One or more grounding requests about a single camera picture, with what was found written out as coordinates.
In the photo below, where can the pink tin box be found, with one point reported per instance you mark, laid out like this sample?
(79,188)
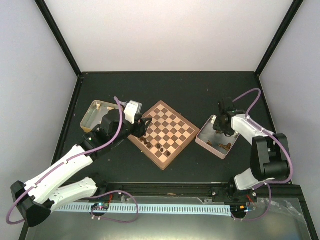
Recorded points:
(215,142)

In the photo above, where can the light chess pieces pile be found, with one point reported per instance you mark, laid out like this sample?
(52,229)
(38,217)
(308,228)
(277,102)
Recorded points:
(101,107)

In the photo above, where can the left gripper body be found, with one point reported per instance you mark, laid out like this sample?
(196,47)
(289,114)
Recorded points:
(139,132)

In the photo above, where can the wooden chess board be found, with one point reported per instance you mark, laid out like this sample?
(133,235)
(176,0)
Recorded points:
(169,129)

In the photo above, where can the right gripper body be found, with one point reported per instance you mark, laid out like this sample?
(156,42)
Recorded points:
(221,128)

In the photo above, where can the light blue cable duct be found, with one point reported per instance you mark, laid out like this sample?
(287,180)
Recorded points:
(158,209)

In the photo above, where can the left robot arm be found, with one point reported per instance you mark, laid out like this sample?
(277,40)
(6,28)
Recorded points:
(37,198)

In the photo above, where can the black frame rail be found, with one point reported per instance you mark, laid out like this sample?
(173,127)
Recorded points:
(218,192)

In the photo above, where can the yellow tin box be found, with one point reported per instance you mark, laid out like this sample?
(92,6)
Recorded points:
(94,117)

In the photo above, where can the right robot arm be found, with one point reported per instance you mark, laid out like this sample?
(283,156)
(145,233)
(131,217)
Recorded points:
(270,160)

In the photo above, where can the dark chess pieces pile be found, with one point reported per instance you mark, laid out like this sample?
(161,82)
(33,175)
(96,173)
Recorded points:
(220,145)

